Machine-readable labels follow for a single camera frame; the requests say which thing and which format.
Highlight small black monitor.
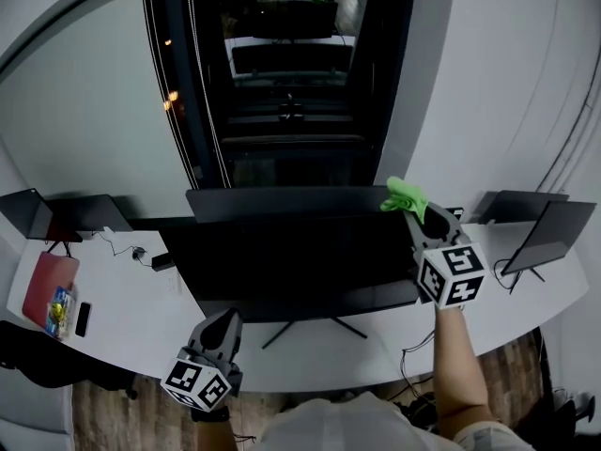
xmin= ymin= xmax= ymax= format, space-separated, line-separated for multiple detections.
xmin=0 ymin=188 xmax=85 ymax=258
xmin=500 ymin=199 xmax=598 ymax=295

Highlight person's white shirt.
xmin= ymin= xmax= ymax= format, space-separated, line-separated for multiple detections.
xmin=255 ymin=390 xmax=536 ymax=451

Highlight black office chair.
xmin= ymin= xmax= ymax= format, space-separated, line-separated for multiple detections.
xmin=0 ymin=319 xmax=140 ymax=401

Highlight black smartphone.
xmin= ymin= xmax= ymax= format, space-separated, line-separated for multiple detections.
xmin=74 ymin=302 xmax=93 ymax=338

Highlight green cloth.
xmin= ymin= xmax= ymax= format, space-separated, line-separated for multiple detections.
xmin=378 ymin=176 xmax=430 ymax=225

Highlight black wristband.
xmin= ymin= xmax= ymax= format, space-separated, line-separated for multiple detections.
xmin=190 ymin=405 xmax=231 ymax=424

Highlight grey wall cable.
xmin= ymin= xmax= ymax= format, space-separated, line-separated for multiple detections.
xmin=534 ymin=58 xmax=600 ymax=193

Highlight white blind cords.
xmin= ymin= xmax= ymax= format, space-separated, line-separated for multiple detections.
xmin=140 ymin=0 xmax=234 ymax=190

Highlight black floor equipment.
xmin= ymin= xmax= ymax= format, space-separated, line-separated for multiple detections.
xmin=548 ymin=385 xmax=598 ymax=426

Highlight person's right forearm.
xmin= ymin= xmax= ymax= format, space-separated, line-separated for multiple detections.
xmin=432 ymin=303 xmax=497 ymax=441

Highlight blue packet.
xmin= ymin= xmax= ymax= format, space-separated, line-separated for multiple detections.
xmin=46 ymin=287 xmax=76 ymax=333

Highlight large black monitor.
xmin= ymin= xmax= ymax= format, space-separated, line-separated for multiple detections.
xmin=158 ymin=211 xmax=423 ymax=350

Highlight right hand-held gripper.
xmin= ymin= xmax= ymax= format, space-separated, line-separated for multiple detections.
xmin=403 ymin=204 xmax=488 ymax=310

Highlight dark window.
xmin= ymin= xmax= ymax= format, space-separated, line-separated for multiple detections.
xmin=140 ymin=0 xmax=417 ymax=192

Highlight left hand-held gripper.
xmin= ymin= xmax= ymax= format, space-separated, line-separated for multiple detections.
xmin=160 ymin=307 xmax=244 ymax=413

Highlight red laptop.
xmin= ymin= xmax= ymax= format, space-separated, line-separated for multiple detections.
xmin=21 ymin=250 xmax=81 ymax=331

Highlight white roller blind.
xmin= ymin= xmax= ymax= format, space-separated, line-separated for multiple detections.
xmin=0 ymin=0 xmax=198 ymax=218

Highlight person's left forearm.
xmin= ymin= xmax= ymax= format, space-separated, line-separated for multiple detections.
xmin=194 ymin=418 xmax=236 ymax=451

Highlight wide dark grey monitor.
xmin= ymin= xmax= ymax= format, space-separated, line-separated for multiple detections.
xmin=184 ymin=184 xmax=401 ymax=226

